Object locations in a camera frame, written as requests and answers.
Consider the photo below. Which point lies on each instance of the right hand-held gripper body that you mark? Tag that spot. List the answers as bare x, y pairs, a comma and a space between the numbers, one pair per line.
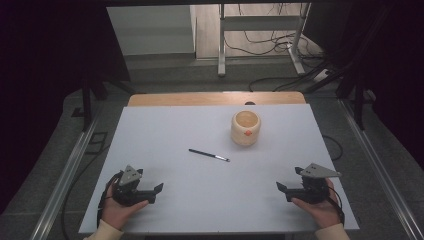
311, 191

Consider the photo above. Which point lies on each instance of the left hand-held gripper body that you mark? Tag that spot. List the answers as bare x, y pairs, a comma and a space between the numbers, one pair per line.
128, 195

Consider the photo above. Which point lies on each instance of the black pen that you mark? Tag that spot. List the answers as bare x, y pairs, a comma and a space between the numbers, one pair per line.
208, 155

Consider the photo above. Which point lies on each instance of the round wooden pen holder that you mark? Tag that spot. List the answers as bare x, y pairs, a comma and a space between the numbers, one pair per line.
245, 130

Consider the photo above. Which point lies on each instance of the person's left hand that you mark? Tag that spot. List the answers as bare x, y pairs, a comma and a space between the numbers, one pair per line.
116, 211

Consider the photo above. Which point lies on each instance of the person's right hand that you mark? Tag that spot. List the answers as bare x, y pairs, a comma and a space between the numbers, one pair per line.
321, 211

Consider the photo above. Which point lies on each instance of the black metal stand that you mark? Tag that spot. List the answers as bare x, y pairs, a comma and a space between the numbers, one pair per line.
87, 100
358, 96

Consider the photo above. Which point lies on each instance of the wooden table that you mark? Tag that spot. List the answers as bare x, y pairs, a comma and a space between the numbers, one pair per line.
200, 99

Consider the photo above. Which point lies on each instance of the white power strip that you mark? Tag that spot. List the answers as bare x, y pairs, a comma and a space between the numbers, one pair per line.
321, 75

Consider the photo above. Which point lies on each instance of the aluminium floor rail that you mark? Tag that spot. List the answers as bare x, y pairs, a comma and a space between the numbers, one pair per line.
383, 166
63, 186

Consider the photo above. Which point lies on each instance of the white metal desk frame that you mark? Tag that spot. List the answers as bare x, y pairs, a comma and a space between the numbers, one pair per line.
263, 23

